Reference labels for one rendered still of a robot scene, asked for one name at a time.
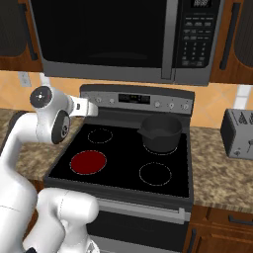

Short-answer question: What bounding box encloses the brown base cupboard door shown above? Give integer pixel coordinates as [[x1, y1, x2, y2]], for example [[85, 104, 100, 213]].
[[183, 225, 253, 253]]

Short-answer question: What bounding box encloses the silver microwave door handle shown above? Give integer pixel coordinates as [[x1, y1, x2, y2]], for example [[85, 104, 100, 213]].
[[160, 0, 179, 81]]

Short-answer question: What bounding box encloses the black and silver microwave oven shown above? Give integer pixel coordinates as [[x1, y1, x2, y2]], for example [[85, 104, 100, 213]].
[[28, 0, 225, 87]]

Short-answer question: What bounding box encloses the black oven door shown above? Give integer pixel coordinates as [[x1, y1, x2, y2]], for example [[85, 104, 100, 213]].
[[86, 209, 191, 253]]

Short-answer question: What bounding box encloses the white wall outlet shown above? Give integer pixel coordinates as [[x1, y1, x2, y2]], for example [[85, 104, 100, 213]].
[[17, 71, 33, 88]]

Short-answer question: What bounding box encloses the silver oven door handle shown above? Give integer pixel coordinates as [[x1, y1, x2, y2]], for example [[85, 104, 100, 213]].
[[94, 198, 192, 225]]

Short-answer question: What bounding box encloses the black and silver stove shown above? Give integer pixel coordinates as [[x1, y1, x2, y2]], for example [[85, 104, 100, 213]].
[[42, 83, 196, 253]]

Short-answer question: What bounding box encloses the black drawer handle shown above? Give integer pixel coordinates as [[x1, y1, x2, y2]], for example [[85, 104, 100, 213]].
[[227, 213, 253, 227]]

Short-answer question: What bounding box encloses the black base cupboard handle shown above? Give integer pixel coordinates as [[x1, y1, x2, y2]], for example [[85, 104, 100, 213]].
[[187, 227, 198, 253]]

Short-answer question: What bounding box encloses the brown drawer front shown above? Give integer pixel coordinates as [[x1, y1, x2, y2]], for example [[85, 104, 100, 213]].
[[205, 207, 253, 233]]

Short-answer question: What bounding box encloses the brown wall cupboard door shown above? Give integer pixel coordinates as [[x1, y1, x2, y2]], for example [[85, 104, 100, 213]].
[[0, 0, 44, 72], [210, 0, 253, 85]]

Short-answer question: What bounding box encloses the dark grey pot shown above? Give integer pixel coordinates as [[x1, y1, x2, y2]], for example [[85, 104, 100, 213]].
[[136, 114, 184, 153]]

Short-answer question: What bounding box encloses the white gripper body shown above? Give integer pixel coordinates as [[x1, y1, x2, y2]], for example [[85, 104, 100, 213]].
[[85, 101, 100, 118]]

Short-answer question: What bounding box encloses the silver toaster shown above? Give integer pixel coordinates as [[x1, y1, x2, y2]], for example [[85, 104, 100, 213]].
[[219, 108, 253, 161]]

